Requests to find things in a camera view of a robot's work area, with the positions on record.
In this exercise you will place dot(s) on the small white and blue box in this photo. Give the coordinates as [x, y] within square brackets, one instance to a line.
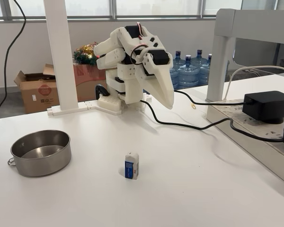
[131, 166]

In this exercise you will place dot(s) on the red cardboard box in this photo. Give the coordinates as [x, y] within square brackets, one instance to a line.
[85, 82]

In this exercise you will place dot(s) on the open brown cardboard box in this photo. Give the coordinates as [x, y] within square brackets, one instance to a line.
[38, 94]

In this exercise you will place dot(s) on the round metal bowl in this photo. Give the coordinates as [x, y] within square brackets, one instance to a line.
[41, 156]

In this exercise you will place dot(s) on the black table clamp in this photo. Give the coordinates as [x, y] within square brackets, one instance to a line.
[100, 89]

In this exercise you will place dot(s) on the white desk shelf riser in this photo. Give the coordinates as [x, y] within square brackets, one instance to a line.
[219, 59]

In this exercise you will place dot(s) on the tinsel christmas wreath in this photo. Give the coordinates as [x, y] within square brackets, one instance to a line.
[85, 55]

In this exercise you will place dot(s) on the white power strip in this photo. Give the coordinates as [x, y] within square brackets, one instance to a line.
[232, 113]

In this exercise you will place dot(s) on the black power adapter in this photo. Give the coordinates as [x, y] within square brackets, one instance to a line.
[265, 106]

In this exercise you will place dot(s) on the white camera stand post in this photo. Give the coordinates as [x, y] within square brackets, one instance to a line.
[61, 59]

